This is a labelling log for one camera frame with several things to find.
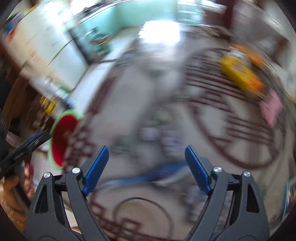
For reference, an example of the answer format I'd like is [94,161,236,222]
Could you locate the pink plastic bag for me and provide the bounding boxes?
[259,89,283,128]

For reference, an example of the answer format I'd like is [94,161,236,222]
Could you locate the white two-door refrigerator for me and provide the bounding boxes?
[1,1,88,91]

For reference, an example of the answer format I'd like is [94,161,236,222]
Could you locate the yellow iced tea carton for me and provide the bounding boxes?
[219,50,265,98]

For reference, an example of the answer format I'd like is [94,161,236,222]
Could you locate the teal kitchen cabinets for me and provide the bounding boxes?
[78,0,179,42]

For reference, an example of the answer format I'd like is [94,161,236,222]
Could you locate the red basket with green rim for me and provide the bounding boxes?
[48,109,83,171]

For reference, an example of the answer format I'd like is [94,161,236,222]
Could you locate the green kitchen trash bin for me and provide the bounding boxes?
[91,33,111,57]

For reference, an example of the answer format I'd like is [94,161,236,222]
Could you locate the person's left hand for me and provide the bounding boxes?
[1,162,35,214]

